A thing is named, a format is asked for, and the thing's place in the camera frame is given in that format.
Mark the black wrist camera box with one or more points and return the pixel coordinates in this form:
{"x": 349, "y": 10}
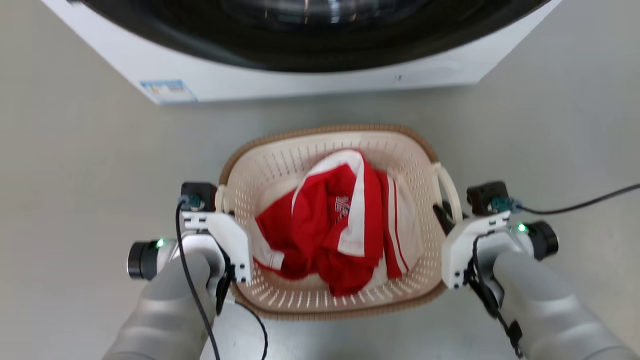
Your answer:
{"x": 199, "y": 195}
{"x": 486, "y": 196}

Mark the red and white garment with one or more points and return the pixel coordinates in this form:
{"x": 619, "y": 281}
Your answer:
{"x": 330, "y": 225}

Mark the blue white label sticker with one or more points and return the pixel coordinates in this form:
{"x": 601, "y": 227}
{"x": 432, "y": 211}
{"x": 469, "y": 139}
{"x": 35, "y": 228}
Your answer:
{"x": 168, "y": 91}

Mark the beige plastic laundry basket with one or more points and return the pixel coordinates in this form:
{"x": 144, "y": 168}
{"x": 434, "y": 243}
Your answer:
{"x": 305, "y": 160}

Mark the dark round washing machine door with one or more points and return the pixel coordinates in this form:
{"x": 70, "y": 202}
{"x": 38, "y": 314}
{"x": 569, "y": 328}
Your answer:
{"x": 310, "y": 35}

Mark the white washing machine body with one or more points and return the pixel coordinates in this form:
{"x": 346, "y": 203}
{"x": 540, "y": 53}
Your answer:
{"x": 280, "y": 80}

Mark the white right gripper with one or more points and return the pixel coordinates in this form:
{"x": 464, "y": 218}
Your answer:
{"x": 457, "y": 250}

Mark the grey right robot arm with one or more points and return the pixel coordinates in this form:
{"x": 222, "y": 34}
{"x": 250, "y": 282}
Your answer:
{"x": 550, "y": 305}

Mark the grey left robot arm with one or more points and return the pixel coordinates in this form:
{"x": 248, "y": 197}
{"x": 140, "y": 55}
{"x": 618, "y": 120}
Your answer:
{"x": 165, "y": 310}

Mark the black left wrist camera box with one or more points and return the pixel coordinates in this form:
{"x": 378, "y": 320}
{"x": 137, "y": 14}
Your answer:
{"x": 199, "y": 195}

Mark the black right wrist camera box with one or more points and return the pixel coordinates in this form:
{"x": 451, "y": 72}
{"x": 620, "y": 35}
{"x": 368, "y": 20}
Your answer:
{"x": 486, "y": 196}

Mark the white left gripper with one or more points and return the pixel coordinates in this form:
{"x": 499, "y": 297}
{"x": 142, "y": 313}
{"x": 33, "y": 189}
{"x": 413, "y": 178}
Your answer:
{"x": 235, "y": 240}

